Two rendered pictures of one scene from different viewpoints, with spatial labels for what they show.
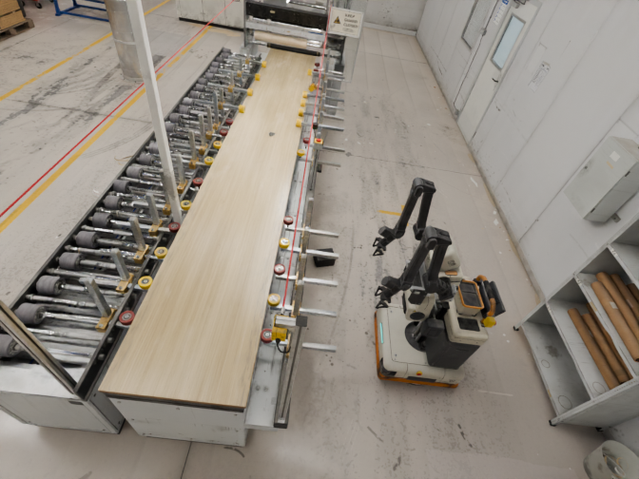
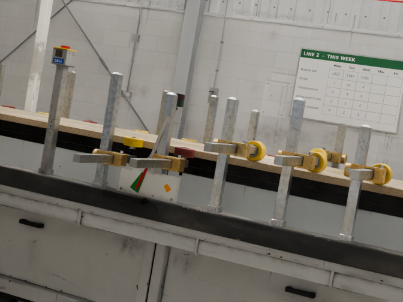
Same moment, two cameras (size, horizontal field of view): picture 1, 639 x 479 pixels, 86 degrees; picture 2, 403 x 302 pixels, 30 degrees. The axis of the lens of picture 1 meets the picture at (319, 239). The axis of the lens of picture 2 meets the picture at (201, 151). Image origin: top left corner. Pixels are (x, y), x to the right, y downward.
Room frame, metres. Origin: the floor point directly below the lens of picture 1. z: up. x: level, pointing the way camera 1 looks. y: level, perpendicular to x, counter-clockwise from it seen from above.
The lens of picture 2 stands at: (4.64, -2.26, 1.06)
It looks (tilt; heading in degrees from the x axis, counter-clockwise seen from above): 3 degrees down; 118
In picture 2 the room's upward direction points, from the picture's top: 10 degrees clockwise
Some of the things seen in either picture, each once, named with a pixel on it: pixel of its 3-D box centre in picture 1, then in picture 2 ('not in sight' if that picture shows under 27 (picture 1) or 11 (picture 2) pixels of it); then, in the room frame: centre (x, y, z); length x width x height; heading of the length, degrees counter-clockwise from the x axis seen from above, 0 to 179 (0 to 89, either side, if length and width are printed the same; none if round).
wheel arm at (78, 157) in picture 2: (319, 162); (106, 159); (2.97, 0.16, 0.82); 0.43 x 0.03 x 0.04; 95
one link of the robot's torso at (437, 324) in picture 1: (419, 314); not in sight; (1.49, -0.84, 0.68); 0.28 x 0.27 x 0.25; 5
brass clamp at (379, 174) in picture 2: not in sight; (364, 172); (3.95, 0.30, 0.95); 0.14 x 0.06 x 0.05; 5
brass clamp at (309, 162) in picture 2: not in sight; (295, 159); (3.70, 0.27, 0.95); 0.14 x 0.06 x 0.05; 5
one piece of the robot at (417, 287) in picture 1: (416, 279); not in sight; (1.54, -0.71, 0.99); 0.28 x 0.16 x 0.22; 5
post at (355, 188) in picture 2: not in sight; (354, 193); (3.92, 0.29, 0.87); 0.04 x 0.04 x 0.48; 5
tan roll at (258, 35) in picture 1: (294, 42); not in sight; (5.72, 1.00, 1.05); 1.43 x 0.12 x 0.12; 95
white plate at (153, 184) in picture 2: not in sight; (147, 184); (3.15, 0.20, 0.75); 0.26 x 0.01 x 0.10; 5
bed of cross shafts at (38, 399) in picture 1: (192, 165); not in sight; (3.00, 1.54, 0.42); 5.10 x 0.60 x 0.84; 5
